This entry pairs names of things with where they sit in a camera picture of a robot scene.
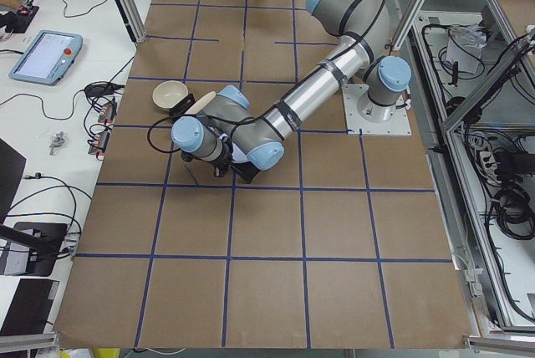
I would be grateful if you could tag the black dish rack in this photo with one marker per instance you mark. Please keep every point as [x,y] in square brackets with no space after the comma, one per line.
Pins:
[197,137]

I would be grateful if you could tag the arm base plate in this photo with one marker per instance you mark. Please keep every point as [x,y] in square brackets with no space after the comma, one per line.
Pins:
[365,118]

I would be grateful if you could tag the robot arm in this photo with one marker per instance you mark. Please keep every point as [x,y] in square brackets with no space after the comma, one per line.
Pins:
[361,27]

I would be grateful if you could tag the cream bowl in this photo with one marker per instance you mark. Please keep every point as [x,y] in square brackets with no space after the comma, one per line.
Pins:
[168,94]

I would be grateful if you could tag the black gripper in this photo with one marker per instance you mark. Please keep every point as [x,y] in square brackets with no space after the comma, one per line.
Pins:
[226,159]

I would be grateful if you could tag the cream plate in rack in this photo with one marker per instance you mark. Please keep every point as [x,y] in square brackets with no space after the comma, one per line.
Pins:
[201,103]

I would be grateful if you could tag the left teach pendant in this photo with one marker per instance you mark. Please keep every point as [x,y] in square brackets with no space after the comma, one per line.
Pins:
[47,58]

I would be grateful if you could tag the blue plate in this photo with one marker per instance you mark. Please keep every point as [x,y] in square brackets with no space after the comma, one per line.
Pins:
[238,156]

